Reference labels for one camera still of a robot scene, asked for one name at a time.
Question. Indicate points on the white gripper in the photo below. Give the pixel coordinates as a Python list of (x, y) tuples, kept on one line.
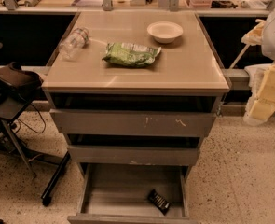
[(260, 108)]

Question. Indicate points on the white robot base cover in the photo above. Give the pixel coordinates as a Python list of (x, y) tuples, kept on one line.
[(256, 73)]

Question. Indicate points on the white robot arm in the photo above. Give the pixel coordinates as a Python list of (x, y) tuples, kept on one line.
[(267, 47)]

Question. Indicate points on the grey drawer cabinet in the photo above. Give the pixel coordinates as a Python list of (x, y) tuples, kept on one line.
[(186, 76)]

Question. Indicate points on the bottom grey drawer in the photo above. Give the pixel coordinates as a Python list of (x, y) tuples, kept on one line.
[(117, 194)]

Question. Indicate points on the grey drawer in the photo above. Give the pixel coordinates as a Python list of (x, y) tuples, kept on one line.
[(134, 155), (117, 194), (133, 123)]

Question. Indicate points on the middle grey drawer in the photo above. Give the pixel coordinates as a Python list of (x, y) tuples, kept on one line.
[(134, 155)]

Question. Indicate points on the top grey drawer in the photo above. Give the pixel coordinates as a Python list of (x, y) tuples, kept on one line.
[(133, 123)]

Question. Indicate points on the white bowl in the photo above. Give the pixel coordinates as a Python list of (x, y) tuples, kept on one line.
[(165, 32)]

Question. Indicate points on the green chip bag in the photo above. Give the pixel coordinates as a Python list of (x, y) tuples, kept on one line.
[(130, 54)]

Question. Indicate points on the clear plastic water bottle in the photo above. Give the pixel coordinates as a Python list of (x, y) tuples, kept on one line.
[(75, 41)]

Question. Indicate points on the black stand with headset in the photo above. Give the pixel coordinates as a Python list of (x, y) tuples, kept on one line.
[(12, 104)]

